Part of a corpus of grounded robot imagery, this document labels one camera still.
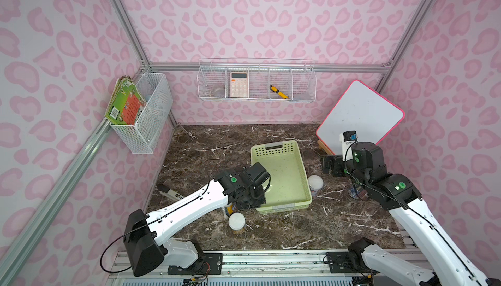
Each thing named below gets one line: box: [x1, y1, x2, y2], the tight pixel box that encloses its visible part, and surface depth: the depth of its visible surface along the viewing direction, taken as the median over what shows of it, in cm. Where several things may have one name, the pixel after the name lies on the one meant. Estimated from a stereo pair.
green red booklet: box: [105, 75, 147, 126], surface depth 73 cm
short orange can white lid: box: [228, 211, 246, 235], surface depth 79 cm
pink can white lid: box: [307, 174, 324, 198], surface depth 84 cm
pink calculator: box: [230, 71, 249, 98], surface depth 97 cm
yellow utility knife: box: [270, 84, 289, 100], surface depth 100 cm
